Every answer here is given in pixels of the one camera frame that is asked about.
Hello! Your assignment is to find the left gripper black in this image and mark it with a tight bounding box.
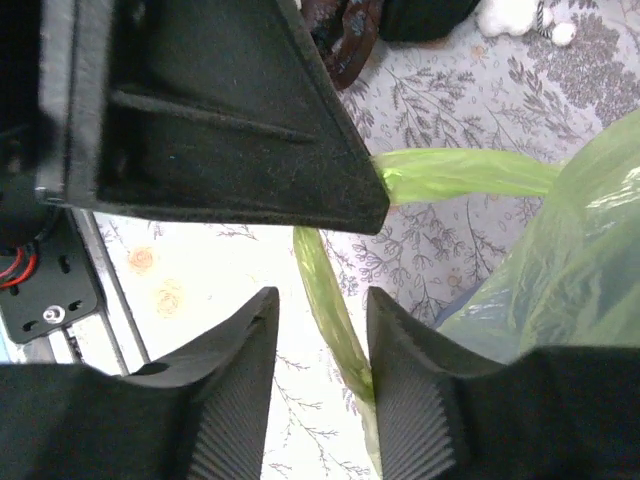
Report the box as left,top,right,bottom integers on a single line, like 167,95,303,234
1,1,62,255

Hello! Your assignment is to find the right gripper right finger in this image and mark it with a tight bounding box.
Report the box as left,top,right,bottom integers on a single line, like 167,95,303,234
367,287,639,479

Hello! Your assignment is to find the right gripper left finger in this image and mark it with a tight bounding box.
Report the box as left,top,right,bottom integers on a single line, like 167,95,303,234
1,287,279,479

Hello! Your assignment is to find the black hat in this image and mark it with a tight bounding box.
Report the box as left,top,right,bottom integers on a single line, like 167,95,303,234
379,0,479,43

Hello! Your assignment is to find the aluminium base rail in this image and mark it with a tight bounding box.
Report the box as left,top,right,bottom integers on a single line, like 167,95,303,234
1,210,150,375

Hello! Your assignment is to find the green trash bag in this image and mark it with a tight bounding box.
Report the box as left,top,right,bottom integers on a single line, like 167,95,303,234
293,113,639,479

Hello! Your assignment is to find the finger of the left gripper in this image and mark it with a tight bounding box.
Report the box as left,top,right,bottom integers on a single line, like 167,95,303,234
37,1,390,235

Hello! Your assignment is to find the white sheep plush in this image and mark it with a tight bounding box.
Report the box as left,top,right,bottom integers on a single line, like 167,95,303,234
475,0,577,47

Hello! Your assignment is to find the brown patterned sandal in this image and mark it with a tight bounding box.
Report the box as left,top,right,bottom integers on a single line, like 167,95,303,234
301,0,384,91

